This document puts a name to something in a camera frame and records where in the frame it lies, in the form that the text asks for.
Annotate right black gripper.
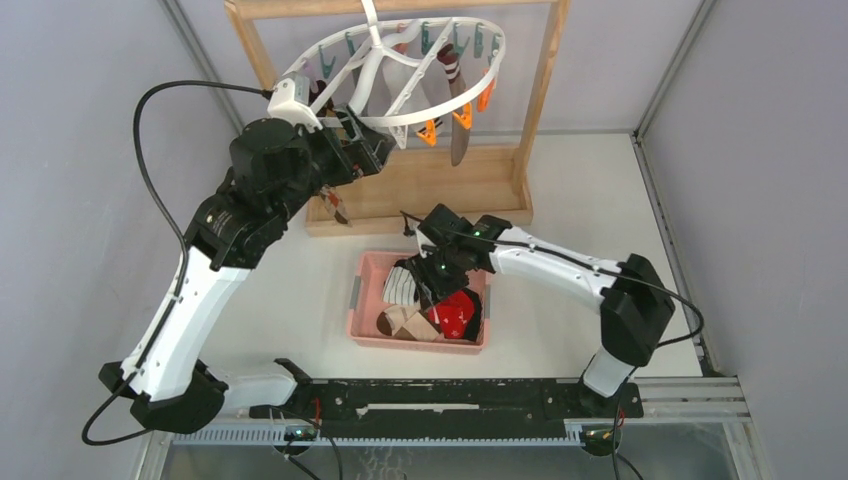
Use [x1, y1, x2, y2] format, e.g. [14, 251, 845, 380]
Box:
[406, 246, 471, 312]

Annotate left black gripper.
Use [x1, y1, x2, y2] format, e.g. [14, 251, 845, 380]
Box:
[271, 104, 395, 224]

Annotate red christmas sock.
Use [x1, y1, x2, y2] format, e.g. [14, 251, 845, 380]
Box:
[427, 289, 471, 340]

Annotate black white striped sock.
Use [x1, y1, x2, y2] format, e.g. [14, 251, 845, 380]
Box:
[382, 266, 420, 307]

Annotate beige brown patch sock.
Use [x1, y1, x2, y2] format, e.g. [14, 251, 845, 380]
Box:
[376, 305, 441, 342]

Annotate pink plastic basket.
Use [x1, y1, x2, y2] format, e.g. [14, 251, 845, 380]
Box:
[347, 251, 490, 355]

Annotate white round clip hanger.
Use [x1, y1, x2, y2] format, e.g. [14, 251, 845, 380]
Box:
[267, 1, 506, 164]

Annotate brown argyle sock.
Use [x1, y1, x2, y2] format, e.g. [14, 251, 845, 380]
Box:
[319, 185, 352, 228]

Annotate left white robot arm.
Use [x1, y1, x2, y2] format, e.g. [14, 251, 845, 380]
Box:
[99, 115, 396, 434]

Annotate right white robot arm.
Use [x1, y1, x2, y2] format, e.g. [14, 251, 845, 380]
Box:
[384, 204, 675, 416]

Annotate taupe striped cuff sock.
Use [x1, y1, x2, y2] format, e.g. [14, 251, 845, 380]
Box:
[437, 44, 473, 168]

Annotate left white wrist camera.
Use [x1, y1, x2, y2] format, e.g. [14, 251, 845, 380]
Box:
[267, 72, 323, 132]

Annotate wooden hanger stand frame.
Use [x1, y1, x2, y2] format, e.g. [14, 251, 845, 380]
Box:
[224, 0, 571, 237]

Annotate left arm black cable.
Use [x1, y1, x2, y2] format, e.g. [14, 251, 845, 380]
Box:
[81, 80, 273, 447]

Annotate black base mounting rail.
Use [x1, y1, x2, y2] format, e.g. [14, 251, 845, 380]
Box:
[249, 378, 644, 439]

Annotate white slotted cable duct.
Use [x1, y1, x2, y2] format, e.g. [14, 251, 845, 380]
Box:
[172, 422, 584, 447]

